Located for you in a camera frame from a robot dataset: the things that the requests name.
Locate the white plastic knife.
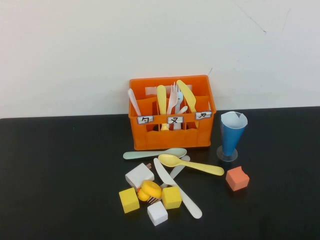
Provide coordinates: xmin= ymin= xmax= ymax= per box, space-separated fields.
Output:
xmin=153 ymin=157 xmax=203 ymax=220

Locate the pale yellow plastic utensil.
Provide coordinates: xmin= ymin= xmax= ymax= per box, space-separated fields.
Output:
xmin=156 ymin=84 xmax=170 ymax=132

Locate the white plastic fork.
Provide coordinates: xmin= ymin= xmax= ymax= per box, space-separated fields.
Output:
xmin=147 ymin=155 xmax=191 ymax=205

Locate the yellow foam cube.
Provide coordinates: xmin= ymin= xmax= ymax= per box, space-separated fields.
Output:
xmin=161 ymin=186 xmax=183 ymax=211
xmin=118 ymin=187 xmax=141 ymax=214

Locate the white charger plug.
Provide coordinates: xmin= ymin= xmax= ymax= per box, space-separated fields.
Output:
xmin=124 ymin=162 xmax=156 ymax=189

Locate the paper label with fork character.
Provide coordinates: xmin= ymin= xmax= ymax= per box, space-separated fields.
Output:
xmin=166 ymin=115 xmax=185 ymax=125

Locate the mint green plastic spoon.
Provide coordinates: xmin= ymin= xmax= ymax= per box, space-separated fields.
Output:
xmin=122 ymin=147 xmax=188 ymax=161

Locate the yellow plastic spoon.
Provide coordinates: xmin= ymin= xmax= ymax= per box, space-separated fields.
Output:
xmin=157 ymin=153 xmax=225 ymax=177

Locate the yellow plastic knife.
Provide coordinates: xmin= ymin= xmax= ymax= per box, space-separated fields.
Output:
xmin=176 ymin=79 xmax=200 ymax=128

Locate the blue paper cone cup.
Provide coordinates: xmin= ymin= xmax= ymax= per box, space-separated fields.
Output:
xmin=220 ymin=111 xmax=249 ymax=156

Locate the orange plastic cutlery crate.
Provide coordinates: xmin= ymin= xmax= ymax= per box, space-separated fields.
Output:
xmin=128 ymin=74 xmax=217 ymax=151

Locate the orange foam cube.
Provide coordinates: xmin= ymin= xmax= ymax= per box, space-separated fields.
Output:
xmin=225 ymin=165 xmax=250 ymax=192

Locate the white foam cube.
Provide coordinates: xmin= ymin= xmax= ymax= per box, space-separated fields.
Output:
xmin=146 ymin=201 xmax=169 ymax=227

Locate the paper label with spoon character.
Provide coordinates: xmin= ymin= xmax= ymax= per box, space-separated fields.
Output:
xmin=136 ymin=115 xmax=155 ymax=125

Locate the yellow plastic toy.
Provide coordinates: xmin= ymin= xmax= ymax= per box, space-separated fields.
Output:
xmin=137 ymin=179 xmax=163 ymax=202

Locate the paper label with knife character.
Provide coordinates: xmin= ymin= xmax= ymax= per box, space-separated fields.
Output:
xmin=194 ymin=110 xmax=213 ymax=121

